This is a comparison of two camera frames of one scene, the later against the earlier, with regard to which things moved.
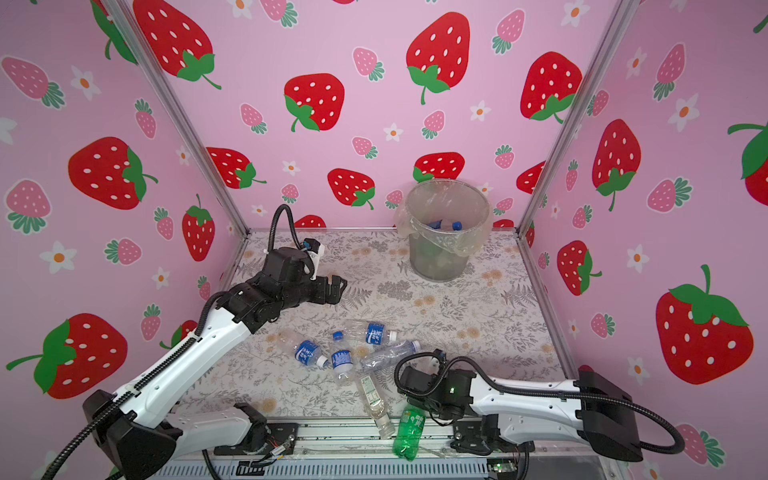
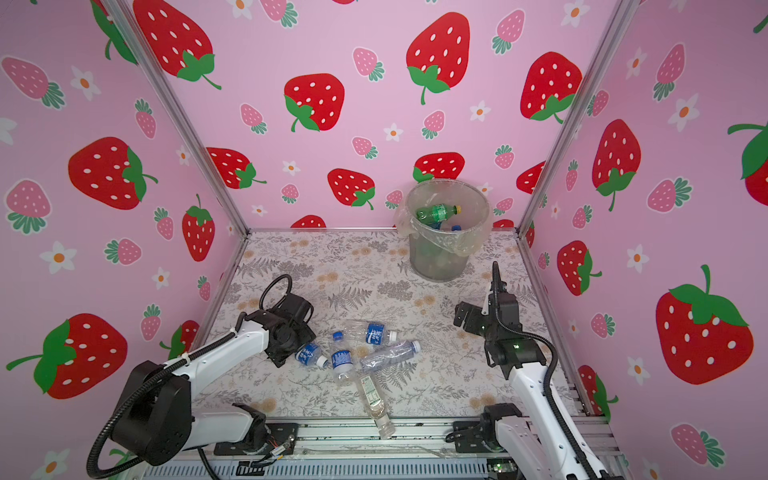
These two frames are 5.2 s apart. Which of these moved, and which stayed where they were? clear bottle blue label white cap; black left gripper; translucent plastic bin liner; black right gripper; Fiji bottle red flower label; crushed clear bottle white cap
Moved: black left gripper; black right gripper
Stayed: translucent plastic bin liner; crushed clear bottle white cap; clear bottle blue label white cap; Fiji bottle red flower label
